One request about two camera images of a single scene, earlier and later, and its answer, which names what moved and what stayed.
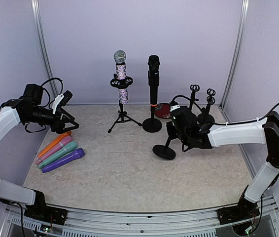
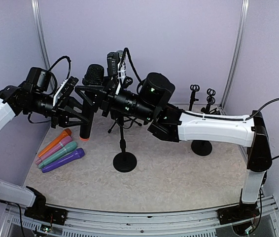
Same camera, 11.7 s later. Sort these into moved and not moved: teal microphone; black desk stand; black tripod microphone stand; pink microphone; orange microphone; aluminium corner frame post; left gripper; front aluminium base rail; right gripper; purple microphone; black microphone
Moved: right gripper; left gripper; black tripod microphone stand; black microphone
Not moved: aluminium corner frame post; black desk stand; pink microphone; purple microphone; front aluminium base rail; orange microphone; teal microphone
